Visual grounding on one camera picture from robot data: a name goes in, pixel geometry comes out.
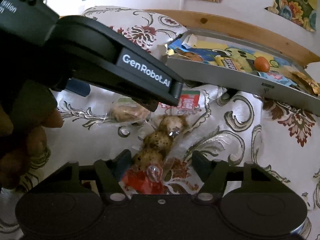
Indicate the yellow cartoon snack packet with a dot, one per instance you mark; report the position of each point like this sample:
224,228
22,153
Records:
303,82

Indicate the landscape wall painting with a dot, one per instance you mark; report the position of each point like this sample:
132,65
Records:
301,12

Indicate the red white snack packet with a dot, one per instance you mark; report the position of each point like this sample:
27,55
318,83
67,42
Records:
188,104

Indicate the wooden bed frame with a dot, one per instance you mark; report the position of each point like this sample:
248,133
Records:
241,30

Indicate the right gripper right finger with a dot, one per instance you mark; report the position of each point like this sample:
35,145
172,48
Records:
213,174

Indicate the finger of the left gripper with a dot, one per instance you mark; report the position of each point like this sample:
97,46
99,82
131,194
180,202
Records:
78,87

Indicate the blue pink candy packet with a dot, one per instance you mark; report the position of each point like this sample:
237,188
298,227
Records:
278,78

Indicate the yellow biscuit packet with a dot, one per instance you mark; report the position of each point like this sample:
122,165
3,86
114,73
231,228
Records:
238,64

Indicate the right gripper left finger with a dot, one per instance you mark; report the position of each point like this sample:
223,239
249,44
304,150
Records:
109,174

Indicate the clear wrapped pastry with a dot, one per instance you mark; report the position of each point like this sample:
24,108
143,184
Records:
124,109

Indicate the grey tray with painting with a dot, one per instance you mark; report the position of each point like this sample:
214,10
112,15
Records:
192,57

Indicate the person's left hand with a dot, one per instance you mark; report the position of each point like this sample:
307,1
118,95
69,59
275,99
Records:
19,146

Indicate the floral bed cover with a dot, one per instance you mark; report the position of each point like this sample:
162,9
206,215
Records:
272,190

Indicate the orange mandarin fruit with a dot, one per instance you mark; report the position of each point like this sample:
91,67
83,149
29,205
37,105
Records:
261,64

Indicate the packaged quail eggs snack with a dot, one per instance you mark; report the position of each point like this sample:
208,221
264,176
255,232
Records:
155,170

